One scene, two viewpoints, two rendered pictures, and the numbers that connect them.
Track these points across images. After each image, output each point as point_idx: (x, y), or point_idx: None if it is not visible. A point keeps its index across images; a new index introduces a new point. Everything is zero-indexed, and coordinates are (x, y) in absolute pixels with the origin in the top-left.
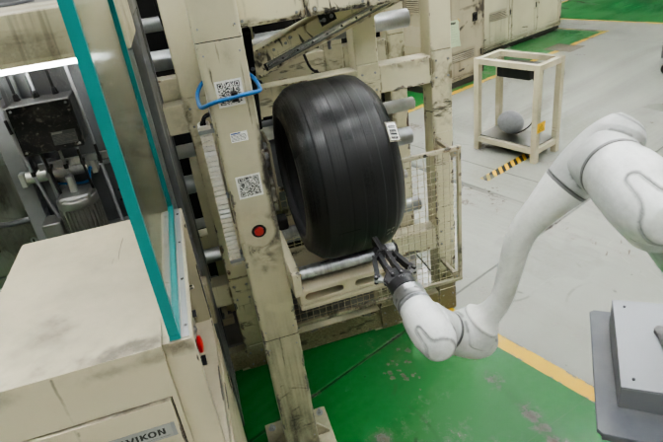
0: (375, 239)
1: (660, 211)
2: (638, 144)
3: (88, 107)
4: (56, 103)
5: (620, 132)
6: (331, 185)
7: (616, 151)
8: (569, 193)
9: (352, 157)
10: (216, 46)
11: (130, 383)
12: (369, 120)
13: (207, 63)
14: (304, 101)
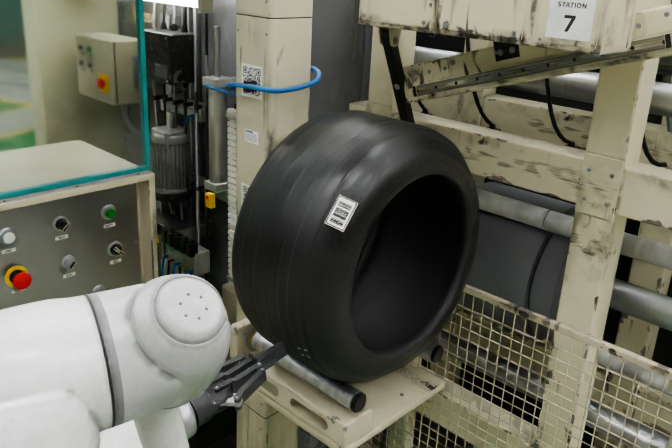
0: (277, 345)
1: None
2: (79, 322)
3: (226, 59)
4: (161, 37)
5: (132, 300)
6: (240, 233)
7: (43, 300)
8: None
9: (274, 213)
10: (249, 22)
11: None
12: (323, 181)
13: (240, 39)
14: (307, 125)
